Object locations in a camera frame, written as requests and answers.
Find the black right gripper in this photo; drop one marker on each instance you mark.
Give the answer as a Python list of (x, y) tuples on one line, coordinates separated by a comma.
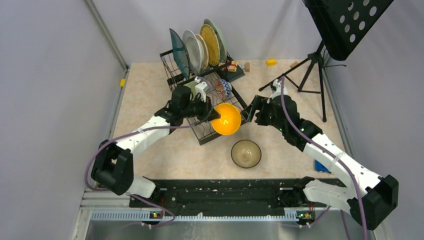
[(258, 102)]

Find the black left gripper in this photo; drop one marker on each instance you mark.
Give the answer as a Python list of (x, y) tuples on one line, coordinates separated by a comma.
[(208, 114)]

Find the black wire dish rack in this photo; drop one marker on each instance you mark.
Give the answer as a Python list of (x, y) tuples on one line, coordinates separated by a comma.
[(204, 131)]

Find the yellow bowl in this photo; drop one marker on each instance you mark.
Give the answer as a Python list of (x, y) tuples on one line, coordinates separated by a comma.
[(229, 121)]

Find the red patterned bowl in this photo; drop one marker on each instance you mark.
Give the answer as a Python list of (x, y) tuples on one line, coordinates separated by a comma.
[(224, 88)]

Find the green white mug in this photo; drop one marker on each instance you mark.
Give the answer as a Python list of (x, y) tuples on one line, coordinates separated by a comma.
[(192, 86)]

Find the cream floral plate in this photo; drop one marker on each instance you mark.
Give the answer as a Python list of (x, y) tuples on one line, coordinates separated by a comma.
[(205, 58)]

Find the light green flower plate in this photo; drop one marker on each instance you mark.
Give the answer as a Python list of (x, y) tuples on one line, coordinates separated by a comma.
[(221, 40)]

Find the white plate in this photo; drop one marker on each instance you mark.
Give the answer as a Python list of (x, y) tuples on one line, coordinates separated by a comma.
[(194, 49)]

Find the dark teal square plate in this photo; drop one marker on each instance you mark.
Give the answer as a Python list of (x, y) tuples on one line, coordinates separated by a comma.
[(180, 54)]

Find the yellow bamboo pattern plate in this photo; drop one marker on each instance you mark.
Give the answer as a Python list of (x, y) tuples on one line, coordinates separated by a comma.
[(212, 44)]

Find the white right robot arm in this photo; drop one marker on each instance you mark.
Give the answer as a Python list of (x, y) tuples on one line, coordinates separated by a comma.
[(367, 196)]

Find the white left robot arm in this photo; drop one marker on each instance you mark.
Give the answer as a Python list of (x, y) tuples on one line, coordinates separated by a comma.
[(113, 163)]

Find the brown glazed bowl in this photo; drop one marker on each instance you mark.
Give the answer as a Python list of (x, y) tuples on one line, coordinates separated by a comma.
[(246, 153)]

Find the small wooden block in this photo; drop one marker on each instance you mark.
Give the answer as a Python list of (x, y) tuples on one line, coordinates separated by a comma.
[(247, 67)]

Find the clear round lid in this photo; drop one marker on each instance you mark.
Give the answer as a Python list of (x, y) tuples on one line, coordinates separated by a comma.
[(256, 62)]

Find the yellow lego block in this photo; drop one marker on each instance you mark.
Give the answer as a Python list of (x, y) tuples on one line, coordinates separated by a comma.
[(271, 62)]

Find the brown wooden block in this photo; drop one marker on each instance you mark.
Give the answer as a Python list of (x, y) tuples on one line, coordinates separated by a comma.
[(294, 64)]

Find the blue toy car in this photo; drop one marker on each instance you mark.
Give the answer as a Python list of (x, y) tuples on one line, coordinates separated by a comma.
[(320, 167)]

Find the black music stand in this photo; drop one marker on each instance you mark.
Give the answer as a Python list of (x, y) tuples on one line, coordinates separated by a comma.
[(342, 24)]

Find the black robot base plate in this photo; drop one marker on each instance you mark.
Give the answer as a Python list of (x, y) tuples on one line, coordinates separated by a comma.
[(228, 197)]

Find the yellow block on rail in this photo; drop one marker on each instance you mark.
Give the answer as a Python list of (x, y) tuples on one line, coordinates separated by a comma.
[(122, 82)]

